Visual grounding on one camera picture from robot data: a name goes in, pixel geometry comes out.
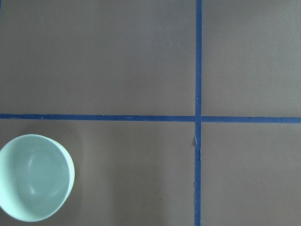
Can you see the green bowl on right side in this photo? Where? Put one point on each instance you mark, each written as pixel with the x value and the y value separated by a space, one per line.
pixel 36 177

